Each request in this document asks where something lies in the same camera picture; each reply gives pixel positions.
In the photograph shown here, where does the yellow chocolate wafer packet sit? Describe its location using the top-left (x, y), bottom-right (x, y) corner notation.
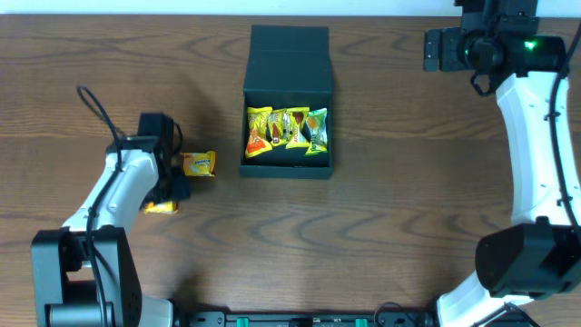
top-left (268, 109), bottom-right (289, 147)

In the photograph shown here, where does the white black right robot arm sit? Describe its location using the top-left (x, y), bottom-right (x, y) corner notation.
top-left (418, 0), bottom-right (580, 326)

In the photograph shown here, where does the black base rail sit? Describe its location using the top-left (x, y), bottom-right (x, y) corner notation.
top-left (173, 312), bottom-right (438, 327)

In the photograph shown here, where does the yellow orange snack packet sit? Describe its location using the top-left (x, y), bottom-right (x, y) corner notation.
top-left (245, 106), bottom-right (272, 158)

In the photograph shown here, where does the yellow biscuit snack packet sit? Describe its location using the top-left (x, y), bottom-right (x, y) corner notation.
top-left (182, 151), bottom-right (216, 177)

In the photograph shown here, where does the yellow chocolate snack packet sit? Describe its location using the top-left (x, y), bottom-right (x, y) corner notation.
top-left (286, 107), bottom-right (310, 149)

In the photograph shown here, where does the dark green open box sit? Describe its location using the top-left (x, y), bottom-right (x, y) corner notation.
top-left (239, 25), bottom-right (334, 179)

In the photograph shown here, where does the green yellow snack packet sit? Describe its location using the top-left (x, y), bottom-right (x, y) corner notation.
top-left (305, 108), bottom-right (328, 156)

